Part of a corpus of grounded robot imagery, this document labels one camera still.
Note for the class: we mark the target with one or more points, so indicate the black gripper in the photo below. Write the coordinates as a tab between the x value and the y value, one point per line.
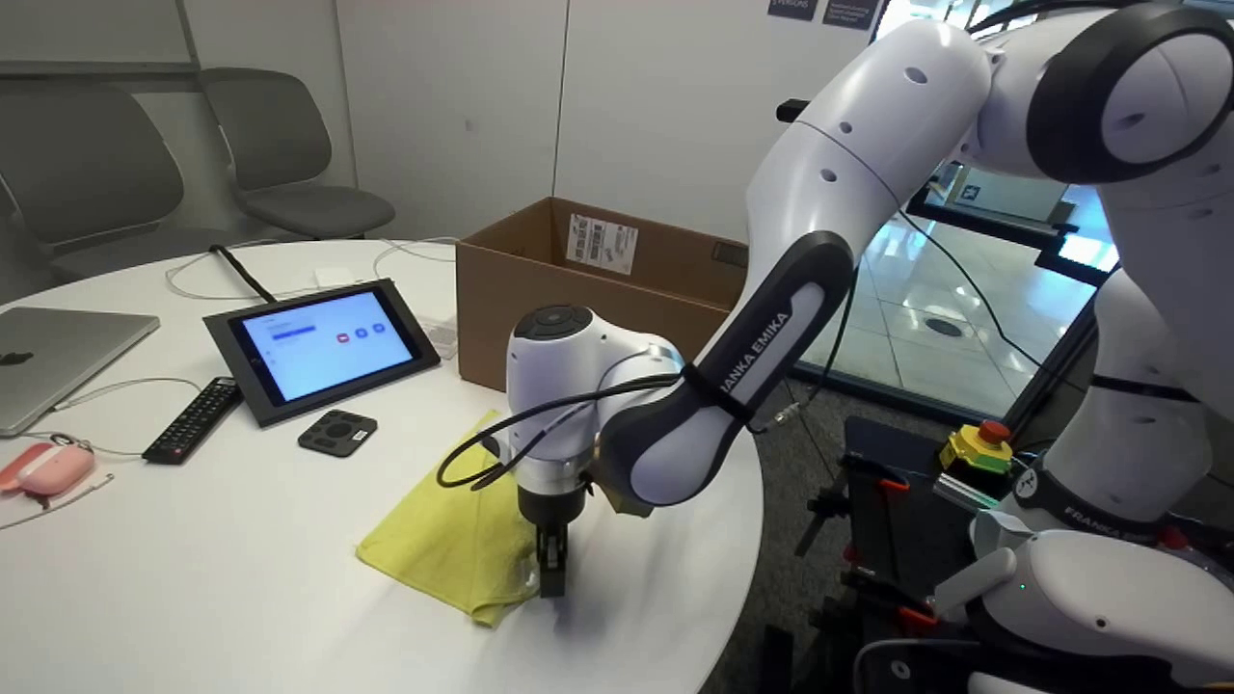
553	501

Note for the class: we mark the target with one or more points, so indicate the black remote control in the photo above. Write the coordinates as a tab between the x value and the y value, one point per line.
193	423

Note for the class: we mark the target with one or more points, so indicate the pink computer mouse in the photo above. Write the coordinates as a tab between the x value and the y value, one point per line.
48	466

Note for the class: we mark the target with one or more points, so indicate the silver closed laptop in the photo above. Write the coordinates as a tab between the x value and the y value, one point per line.
62	358

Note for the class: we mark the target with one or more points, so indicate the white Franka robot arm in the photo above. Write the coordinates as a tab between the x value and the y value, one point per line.
888	139

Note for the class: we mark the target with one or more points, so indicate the small black square device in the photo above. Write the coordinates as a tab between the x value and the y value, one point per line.
336	432

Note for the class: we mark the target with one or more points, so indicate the yellow towel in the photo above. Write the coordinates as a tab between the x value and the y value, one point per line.
436	541

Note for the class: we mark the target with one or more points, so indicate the white curved plastic housing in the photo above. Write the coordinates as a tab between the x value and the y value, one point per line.
1120	590

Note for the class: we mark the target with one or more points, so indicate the brown cardboard box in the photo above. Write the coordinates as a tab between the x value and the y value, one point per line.
540	283

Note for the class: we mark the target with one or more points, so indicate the black equipment cart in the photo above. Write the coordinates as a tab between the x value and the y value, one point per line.
872	515

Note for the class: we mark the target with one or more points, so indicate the black tablet with blue screen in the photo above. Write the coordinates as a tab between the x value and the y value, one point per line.
321	348

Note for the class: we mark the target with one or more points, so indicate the yellow red emergency stop button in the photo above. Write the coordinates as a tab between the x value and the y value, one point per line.
977	447

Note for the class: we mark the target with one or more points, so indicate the dark wall poster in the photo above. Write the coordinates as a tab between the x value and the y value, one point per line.
850	9
794	6

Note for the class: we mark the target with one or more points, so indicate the grey office chair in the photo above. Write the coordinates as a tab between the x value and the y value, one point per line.
276	130
90	167

